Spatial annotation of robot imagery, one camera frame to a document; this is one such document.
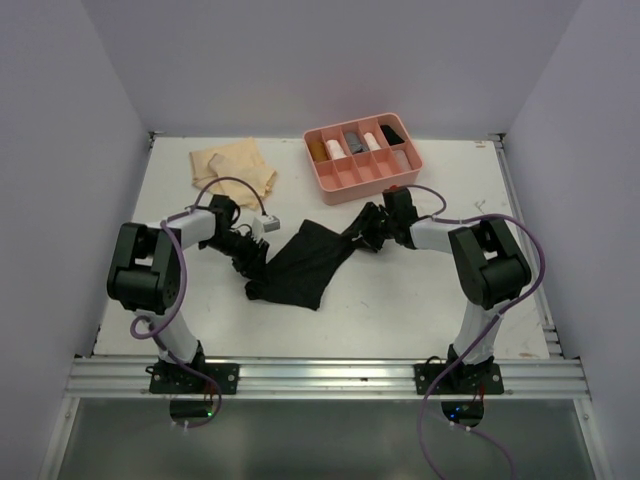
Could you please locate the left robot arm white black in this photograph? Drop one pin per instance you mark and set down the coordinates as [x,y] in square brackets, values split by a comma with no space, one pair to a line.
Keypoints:
[148,271]

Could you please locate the black rolled underwear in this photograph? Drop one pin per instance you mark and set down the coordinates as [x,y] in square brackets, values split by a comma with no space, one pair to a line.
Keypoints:
[391,136]

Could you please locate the aluminium table frame rail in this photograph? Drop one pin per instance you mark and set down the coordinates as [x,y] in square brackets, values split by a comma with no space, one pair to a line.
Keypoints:
[381,314]

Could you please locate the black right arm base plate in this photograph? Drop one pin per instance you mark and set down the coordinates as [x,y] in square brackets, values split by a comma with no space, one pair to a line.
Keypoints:
[483,378]

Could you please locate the black underwear orange trim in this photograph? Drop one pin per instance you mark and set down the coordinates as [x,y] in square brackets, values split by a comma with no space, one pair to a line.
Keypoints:
[301,271]

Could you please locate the grey rolled underwear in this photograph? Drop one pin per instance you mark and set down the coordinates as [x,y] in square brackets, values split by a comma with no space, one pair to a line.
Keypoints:
[354,143]

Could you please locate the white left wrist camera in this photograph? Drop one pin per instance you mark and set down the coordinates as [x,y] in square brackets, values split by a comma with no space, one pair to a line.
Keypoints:
[264,224]

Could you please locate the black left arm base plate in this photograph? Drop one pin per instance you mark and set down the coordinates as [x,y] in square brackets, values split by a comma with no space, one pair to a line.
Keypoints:
[201,377]

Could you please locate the brown rolled underwear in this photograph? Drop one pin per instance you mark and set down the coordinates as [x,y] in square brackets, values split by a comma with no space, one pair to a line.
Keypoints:
[318,152]

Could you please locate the pink divided organizer tray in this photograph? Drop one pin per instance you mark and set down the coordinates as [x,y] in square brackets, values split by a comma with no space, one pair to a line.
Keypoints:
[365,174]

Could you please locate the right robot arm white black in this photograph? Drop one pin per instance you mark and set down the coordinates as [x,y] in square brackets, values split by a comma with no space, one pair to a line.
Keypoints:
[490,265]

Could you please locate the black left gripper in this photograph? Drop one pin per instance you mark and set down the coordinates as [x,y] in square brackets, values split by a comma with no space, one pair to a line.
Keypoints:
[251,264]

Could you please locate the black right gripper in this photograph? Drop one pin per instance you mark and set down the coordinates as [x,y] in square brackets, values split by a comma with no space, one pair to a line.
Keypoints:
[368,238]

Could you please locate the pink underwear cream waistband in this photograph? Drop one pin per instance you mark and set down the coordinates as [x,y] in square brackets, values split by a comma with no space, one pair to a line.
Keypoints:
[402,160]

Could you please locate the beige underwear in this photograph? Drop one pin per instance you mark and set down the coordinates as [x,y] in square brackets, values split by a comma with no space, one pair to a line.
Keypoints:
[241,160]

